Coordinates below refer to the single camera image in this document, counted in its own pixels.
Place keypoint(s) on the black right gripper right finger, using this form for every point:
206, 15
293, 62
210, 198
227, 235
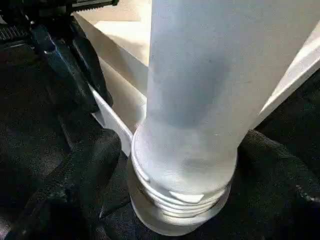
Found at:
275, 190

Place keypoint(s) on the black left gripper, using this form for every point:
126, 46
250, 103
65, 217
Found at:
37, 15

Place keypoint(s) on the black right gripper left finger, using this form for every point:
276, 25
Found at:
75, 180

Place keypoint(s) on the white plastic table top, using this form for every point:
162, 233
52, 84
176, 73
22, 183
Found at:
120, 62

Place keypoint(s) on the white plastic table leg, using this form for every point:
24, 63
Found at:
200, 100

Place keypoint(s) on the black plastic mat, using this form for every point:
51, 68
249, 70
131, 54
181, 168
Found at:
37, 125

